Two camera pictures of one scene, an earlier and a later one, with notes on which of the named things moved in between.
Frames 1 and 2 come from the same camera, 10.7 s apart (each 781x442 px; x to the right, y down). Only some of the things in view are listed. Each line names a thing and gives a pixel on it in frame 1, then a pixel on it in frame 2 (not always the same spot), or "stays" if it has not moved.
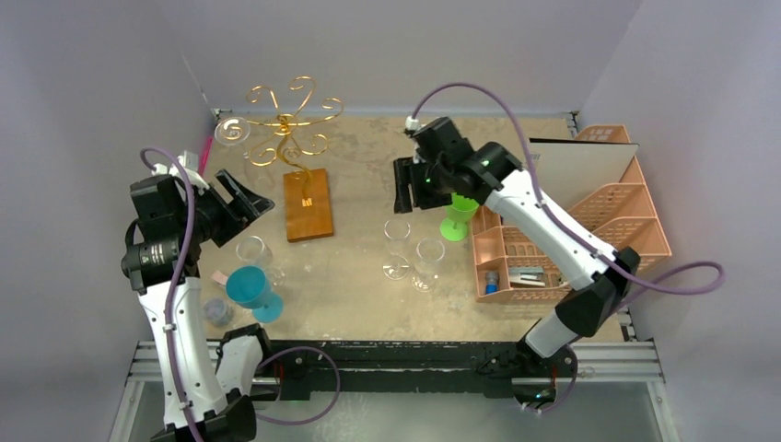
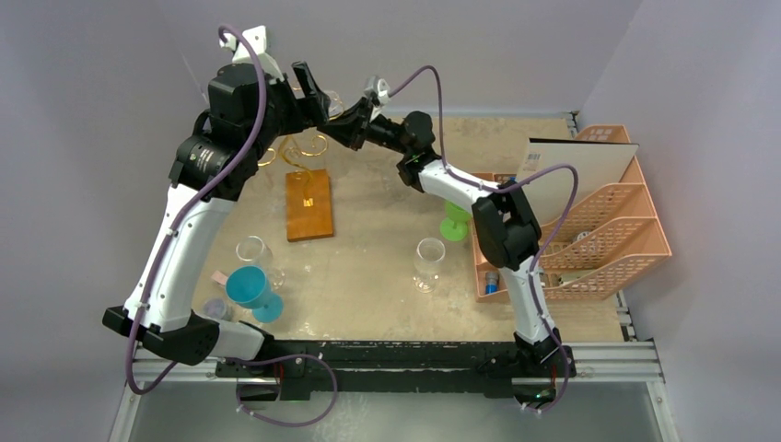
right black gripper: (417, 189) -> (367, 129)
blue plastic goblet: (249, 286) stays
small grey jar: (216, 311) stays
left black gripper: (247, 205) -> (306, 111)
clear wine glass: (396, 233) -> (335, 105)
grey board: (571, 171) stays
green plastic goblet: (460, 213) stays
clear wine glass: (429, 253) stays
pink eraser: (218, 277) stays
